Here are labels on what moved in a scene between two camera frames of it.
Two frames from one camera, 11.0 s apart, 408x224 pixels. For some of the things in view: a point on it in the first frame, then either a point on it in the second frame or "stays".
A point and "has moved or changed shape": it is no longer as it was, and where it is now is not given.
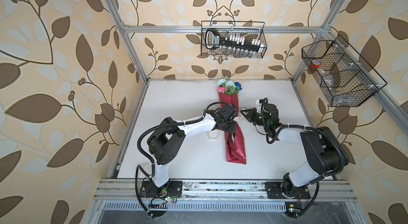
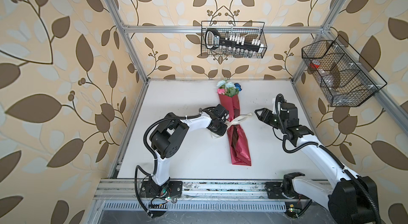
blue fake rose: x=238 y=85 stays
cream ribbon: x=214 y=134 has moved or changed shape
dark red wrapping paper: x=235 y=144 stays
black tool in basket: x=213 y=41 stays
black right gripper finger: x=251 y=114 -> x=268 y=117
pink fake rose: x=220 y=89 stays
